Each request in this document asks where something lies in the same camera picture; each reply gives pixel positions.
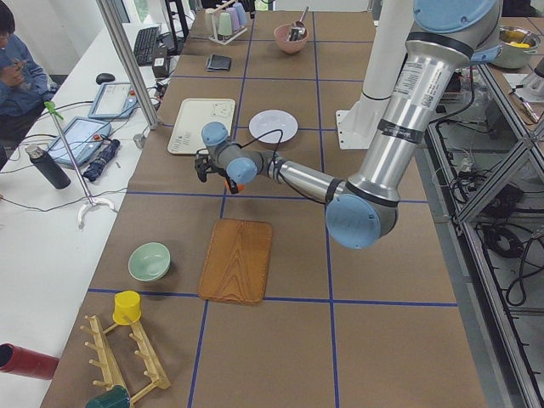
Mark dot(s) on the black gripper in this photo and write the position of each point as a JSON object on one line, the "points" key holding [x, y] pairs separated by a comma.
{"points": [[229, 184]]}

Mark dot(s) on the white round plate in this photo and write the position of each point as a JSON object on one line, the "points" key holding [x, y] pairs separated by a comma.
{"points": [[273, 126]]}

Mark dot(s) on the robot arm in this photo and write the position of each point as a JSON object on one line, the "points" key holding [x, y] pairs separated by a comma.
{"points": [[417, 48]]}

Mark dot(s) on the cream bear tray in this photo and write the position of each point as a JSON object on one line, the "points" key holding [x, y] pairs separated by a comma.
{"points": [[193, 115]]}

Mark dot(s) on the wooden cutting board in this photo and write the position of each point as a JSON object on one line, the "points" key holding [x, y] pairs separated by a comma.
{"points": [[237, 262]]}

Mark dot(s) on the green bowl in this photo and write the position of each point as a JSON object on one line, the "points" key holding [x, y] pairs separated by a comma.
{"points": [[149, 262]]}

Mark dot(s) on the grey folded cloth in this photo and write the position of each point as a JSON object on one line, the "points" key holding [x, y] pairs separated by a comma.
{"points": [[217, 62]]}

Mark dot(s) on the folded navy umbrella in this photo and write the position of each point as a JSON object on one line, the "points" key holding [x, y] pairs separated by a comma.
{"points": [[97, 166]]}

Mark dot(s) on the blue teach pendant far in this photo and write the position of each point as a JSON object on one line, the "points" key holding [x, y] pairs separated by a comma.
{"points": [[114, 100]]}

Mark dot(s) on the blue teach pendant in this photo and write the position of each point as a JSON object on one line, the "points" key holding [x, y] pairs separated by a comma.
{"points": [[84, 137], [114, 100]]}

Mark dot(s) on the blue teach pendant near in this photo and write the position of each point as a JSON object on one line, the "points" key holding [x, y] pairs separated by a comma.
{"points": [[84, 137]]}

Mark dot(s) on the pale green cup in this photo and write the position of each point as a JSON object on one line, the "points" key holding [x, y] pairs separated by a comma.
{"points": [[224, 25]]}

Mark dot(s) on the black computer mouse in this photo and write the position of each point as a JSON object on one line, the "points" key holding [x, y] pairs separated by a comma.
{"points": [[104, 77]]}

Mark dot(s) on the purple cup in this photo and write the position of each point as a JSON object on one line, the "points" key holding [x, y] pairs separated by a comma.
{"points": [[234, 18]]}

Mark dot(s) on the black keyboard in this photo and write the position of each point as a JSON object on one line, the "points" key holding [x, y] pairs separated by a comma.
{"points": [[145, 45]]}

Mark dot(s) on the yellow cup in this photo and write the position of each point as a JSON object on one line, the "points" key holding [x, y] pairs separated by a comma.
{"points": [[127, 308]]}

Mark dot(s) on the pink bowl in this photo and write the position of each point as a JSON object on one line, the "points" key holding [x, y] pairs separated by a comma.
{"points": [[283, 35]]}

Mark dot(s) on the blue cup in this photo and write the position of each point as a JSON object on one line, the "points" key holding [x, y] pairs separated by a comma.
{"points": [[241, 13]]}

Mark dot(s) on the metal scoop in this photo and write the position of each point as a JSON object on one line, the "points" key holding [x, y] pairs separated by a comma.
{"points": [[298, 29]]}

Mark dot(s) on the black water bottle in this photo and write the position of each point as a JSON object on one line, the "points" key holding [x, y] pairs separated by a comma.
{"points": [[46, 165]]}

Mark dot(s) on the white stand with green clip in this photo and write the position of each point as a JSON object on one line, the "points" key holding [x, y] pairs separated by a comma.
{"points": [[93, 202]]}

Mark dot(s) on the person in blue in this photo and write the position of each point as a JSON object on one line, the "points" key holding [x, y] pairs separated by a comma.
{"points": [[24, 84]]}

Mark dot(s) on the wooden cup rack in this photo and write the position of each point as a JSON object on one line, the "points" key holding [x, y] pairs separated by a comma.
{"points": [[126, 359]]}

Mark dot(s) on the dark green cup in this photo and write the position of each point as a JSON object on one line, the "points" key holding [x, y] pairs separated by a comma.
{"points": [[116, 397]]}

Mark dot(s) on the red cylinder bottle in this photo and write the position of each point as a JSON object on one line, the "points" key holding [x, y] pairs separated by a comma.
{"points": [[27, 363]]}

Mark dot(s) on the steel pot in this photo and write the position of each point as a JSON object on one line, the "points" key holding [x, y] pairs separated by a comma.
{"points": [[517, 46]]}

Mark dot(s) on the aluminium frame post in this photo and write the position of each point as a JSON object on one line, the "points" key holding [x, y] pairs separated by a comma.
{"points": [[124, 51]]}

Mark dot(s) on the white wire cup rack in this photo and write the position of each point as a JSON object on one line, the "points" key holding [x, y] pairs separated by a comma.
{"points": [[212, 23]]}

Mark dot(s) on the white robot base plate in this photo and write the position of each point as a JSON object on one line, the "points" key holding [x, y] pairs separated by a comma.
{"points": [[350, 129]]}

